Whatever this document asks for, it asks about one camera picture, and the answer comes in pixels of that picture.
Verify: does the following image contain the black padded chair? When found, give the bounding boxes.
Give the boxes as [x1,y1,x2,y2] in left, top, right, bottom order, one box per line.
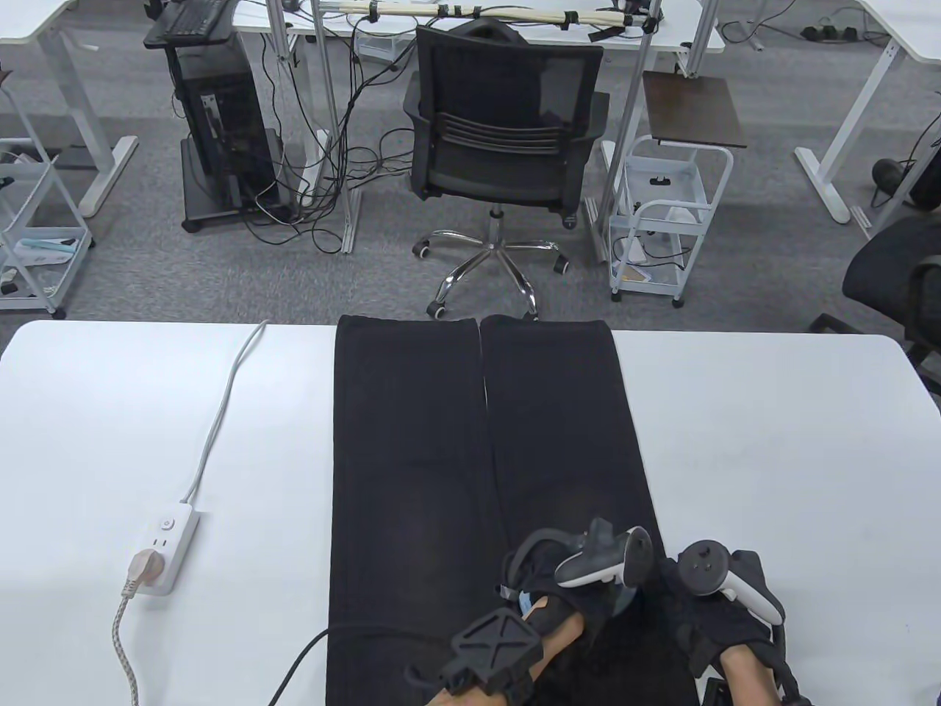
[810,217,941,398]

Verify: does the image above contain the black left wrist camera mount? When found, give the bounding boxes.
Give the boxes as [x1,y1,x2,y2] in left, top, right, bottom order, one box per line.
[441,607,545,696]

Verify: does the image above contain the grey white left controller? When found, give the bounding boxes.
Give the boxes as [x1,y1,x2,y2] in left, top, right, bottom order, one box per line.
[555,518,655,589]

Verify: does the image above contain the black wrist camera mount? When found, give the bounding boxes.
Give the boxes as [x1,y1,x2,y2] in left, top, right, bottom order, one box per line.
[702,677,806,706]
[441,607,545,696]

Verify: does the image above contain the black trousers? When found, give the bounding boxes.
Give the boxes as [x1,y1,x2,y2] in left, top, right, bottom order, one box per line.
[326,315,699,706]

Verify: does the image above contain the black mesh office chair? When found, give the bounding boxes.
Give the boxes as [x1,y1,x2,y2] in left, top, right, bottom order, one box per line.
[403,18,611,329]

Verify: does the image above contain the grey white right controller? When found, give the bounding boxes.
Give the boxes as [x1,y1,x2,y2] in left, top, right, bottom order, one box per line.
[676,541,784,626]

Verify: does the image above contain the white desk with panel legs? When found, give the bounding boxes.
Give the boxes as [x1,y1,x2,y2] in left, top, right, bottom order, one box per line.
[0,0,139,219]

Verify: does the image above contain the grey white controller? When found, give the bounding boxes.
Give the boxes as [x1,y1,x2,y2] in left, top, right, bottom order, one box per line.
[676,541,784,626]
[555,518,655,589]

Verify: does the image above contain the braided iron cord with plug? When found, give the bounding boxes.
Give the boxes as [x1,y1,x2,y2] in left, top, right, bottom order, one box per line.
[110,552,159,706]

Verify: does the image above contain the person's left forearm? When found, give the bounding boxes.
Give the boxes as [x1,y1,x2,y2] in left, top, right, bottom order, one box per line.
[423,599,589,706]

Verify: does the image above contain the person's right hand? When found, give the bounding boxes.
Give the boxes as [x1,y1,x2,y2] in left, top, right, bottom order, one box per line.
[662,548,787,681]

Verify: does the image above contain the person's left hand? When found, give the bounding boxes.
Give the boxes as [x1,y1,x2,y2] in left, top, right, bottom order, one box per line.
[500,541,640,652]

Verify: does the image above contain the white metal utility cart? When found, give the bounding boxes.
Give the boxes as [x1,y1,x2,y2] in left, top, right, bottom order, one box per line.
[0,70,94,321]
[607,135,734,308]

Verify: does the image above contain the tangle of black floor cables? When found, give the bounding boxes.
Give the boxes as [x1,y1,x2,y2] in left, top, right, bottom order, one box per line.
[246,15,416,254]

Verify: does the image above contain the black keyboard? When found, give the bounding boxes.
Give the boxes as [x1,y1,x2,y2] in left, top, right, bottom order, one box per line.
[163,0,230,38]

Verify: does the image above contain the black rolling computer stand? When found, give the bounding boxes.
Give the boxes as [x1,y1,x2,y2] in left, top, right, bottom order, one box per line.
[143,0,306,233]

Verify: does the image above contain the white desk with slanted legs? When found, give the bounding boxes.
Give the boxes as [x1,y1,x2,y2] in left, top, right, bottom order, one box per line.
[794,0,941,238]

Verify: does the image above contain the black computer tower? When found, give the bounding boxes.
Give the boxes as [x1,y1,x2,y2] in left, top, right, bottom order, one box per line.
[179,51,276,210]

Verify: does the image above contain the white table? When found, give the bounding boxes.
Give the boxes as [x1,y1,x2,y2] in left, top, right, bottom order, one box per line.
[0,320,941,706]

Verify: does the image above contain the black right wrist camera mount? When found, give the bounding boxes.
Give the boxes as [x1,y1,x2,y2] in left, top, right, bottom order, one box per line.
[702,677,806,706]

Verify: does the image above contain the dark brown wooden board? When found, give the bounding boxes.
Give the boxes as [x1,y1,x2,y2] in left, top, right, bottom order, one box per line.
[643,72,748,149]

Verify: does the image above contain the grey power strip cable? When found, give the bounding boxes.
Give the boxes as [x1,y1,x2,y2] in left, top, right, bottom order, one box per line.
[180,321,269,508]

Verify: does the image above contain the white power strip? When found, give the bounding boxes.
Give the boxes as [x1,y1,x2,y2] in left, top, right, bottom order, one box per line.
[125,502,201,596]

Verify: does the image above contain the light blue electric iron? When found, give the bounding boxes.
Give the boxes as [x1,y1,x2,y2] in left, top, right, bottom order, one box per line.
[518,585,639,618]

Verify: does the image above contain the person's right forearm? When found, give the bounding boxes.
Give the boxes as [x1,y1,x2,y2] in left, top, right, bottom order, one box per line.
[717,643,784,706]

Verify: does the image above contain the long white desk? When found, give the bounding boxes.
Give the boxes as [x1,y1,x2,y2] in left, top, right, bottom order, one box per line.
[234,0,725,78]

